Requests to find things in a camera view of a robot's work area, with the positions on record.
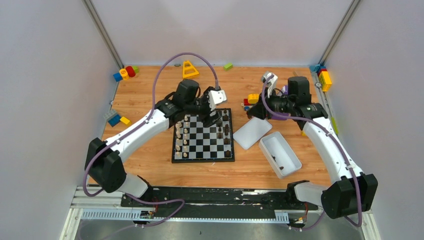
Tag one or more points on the black white chess board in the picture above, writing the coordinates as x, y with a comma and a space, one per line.
194, 143

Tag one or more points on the brown chess piece long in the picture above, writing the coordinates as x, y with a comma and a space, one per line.
226, 129

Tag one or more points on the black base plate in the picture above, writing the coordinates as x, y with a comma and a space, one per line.
205, 196

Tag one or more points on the green block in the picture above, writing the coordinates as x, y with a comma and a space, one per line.
228, 66

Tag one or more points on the blue cube block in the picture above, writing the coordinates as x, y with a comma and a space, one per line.
117, 77

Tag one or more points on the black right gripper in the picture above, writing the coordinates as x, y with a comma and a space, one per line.
256, 110

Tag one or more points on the red cylinder block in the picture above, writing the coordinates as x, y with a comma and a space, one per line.
131, 72

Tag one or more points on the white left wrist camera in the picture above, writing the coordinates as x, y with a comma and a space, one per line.
215, 98

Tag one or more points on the yellow lego brick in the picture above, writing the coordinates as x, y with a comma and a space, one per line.
325, 81

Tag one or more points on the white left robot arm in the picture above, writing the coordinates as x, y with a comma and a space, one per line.
105, 158

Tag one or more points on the yellow block left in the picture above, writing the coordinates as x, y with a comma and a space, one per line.
125, 121

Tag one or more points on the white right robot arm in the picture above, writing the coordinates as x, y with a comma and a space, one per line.
352, 191

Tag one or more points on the blue grey lego bricks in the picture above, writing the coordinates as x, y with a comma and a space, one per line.
112, 117

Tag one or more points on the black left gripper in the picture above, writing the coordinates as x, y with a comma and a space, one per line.
209, 112

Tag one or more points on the white tin box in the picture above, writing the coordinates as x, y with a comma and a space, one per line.
279, 154

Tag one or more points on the yellow triangle toy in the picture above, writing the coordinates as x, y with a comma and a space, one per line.
189, 70

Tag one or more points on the toy car blue wheels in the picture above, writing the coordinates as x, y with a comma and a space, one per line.
250, 101

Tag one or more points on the yellow cylinder block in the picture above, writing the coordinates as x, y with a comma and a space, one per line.
124, 74

